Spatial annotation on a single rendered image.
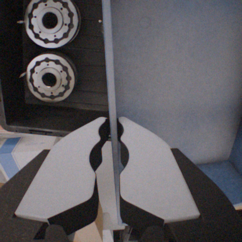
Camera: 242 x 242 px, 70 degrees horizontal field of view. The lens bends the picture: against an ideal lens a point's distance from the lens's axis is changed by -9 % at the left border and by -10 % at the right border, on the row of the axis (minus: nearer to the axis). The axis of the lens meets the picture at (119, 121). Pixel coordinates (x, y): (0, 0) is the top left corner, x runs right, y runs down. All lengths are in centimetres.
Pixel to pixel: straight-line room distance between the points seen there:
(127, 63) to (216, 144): 14
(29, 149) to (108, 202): 44
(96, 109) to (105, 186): 42
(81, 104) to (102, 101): 5
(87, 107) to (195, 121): 29
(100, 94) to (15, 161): 36
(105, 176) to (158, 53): 63
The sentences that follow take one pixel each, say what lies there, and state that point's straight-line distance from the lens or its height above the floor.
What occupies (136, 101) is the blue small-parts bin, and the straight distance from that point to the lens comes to 18.
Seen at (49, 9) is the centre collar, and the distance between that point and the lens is 38.
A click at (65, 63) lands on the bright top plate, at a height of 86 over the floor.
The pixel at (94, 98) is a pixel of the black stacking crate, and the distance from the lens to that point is 43.
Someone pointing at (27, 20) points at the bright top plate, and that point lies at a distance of 39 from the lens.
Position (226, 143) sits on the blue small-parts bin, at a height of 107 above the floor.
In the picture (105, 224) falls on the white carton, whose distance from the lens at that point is 90.
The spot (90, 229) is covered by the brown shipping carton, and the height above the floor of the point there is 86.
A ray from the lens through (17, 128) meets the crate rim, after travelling 39.
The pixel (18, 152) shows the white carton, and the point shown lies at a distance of 62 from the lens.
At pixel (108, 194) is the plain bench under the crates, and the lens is 83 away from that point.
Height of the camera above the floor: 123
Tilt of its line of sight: 61 degrees down
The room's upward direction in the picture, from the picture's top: 172 degrees clockwise
